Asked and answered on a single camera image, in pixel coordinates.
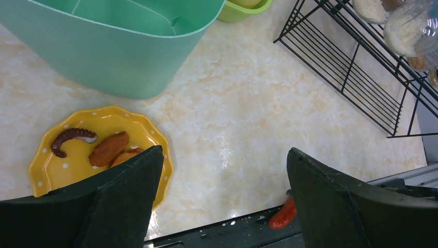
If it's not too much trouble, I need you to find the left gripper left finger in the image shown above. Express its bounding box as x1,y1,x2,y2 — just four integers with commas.
1,145,164,247

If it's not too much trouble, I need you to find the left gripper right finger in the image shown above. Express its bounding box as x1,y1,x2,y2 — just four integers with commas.
287,148,437,247

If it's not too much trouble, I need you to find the red chili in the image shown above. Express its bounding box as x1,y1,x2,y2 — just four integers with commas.
269,198,298,230

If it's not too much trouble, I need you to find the yellow scalloped plate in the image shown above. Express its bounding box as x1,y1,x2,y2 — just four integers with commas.
28,105,174,209

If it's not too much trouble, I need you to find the teal trash bin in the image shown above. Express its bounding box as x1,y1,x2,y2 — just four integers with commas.
1,1,225,100

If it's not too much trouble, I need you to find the glass jar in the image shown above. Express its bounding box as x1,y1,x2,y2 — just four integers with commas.
384,1,437,57
352,0,389,24

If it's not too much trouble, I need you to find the black lid spice jar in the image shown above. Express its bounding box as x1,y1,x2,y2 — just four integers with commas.
427,68,438,87

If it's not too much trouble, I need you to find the pink lid spice jar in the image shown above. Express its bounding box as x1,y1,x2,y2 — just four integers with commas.
408,54,437,72

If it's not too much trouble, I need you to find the orange chicken wing piece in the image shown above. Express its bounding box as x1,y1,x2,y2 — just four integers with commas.
110,147,144,168

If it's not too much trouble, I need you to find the brown nugget food piece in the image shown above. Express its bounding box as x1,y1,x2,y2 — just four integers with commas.
88,131,130,167

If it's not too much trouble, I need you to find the dark octopus tentacle piece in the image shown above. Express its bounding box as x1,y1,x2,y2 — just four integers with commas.
51,128,98,158

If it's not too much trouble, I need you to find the green plastic basin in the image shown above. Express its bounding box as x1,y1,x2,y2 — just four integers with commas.
217,0,272,23

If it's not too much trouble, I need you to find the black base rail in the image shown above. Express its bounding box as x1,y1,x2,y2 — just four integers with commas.
144,164,438,248

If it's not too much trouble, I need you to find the black wire rack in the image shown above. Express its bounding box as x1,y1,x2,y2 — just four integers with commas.
276,1,437,138

